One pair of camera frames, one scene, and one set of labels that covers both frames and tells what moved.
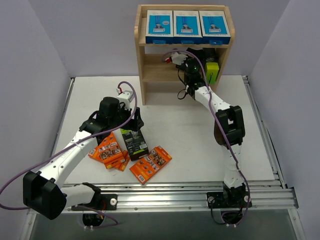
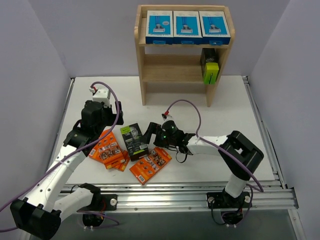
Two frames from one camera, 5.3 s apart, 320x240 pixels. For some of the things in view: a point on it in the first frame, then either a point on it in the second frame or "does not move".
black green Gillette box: (136, 144) does not move
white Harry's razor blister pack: (159, 27) does not move
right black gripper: (196, 55) to (155, 133)
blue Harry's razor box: (187, 29) does not move
